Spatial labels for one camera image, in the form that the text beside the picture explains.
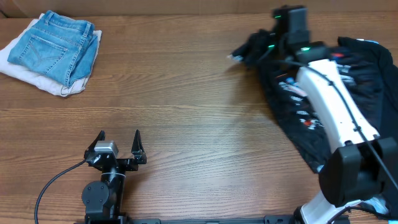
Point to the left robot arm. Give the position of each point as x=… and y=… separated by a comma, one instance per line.
x=103, y=198

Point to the folded white cloth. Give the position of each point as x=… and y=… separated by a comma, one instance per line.
x=36, y=79

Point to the black printed cycling jersey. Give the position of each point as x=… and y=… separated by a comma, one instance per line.
x=291, y=108

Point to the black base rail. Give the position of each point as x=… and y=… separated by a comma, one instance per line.
x=268, y=219

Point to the plain black garment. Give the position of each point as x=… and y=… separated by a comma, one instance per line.
x=385, y=77

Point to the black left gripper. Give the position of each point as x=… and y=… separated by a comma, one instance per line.
x=132, y=165

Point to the folded blue denim jeans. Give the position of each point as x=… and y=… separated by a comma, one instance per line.
x=57, y=47

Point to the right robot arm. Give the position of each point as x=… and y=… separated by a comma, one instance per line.
x=361, y=161

